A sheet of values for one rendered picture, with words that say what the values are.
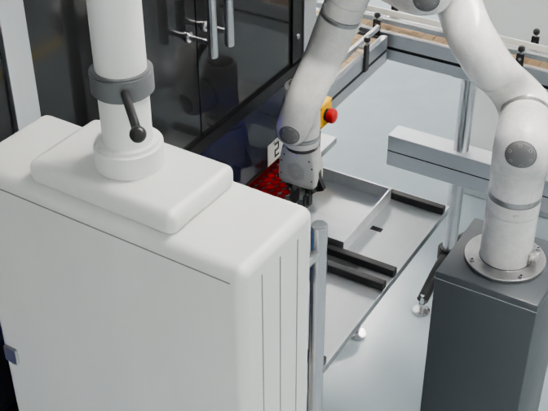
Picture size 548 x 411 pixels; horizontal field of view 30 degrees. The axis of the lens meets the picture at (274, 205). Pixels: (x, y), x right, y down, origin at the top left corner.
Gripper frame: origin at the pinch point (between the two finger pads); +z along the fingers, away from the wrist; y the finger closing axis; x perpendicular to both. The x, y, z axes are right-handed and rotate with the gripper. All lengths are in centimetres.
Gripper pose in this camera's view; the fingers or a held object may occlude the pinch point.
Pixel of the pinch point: (301, 197)
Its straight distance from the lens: 249.9
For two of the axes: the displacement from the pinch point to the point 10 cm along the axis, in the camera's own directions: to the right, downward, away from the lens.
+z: 0.0, 8.2, 5.8
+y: 8.6, 2.9, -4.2
